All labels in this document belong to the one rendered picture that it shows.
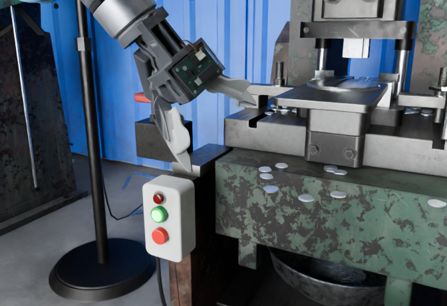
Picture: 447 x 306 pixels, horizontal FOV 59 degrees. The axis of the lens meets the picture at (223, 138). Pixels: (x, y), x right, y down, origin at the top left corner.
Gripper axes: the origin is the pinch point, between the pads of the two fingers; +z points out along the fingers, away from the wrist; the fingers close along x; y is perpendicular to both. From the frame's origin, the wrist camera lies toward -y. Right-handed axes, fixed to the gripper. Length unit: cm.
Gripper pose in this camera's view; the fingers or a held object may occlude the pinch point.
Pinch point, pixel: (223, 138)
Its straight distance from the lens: 59.8
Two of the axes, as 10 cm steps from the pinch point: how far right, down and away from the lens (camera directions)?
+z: 6.1, 7.4, 2.7
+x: 6.4, -6.6, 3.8
